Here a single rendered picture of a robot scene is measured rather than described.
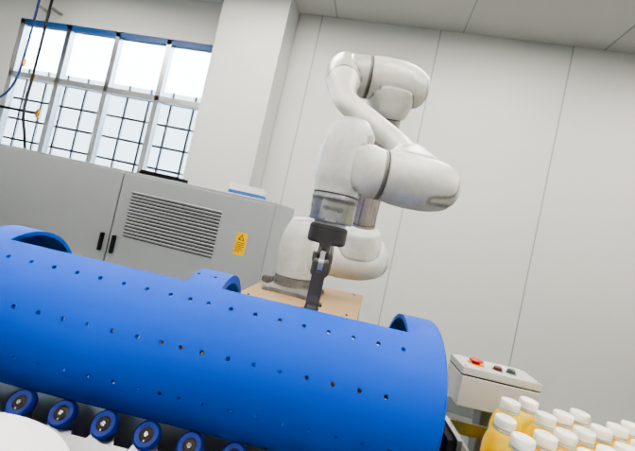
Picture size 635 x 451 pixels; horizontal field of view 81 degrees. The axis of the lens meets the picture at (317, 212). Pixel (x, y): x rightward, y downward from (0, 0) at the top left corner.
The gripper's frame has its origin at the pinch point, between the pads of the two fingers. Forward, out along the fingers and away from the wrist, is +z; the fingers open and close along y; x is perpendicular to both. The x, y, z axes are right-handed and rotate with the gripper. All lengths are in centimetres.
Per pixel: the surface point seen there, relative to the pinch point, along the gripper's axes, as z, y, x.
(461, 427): 21, -20, 41
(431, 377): 0.1, 12.2, 21.2
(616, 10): -222, -205, 172
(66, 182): -10, -174, -184
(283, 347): 0.7, 12.6, -3.0
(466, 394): 14, -24, 43
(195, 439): 19.6, 10.5, -14.1
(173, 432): 24.4, 2.6, -20.3
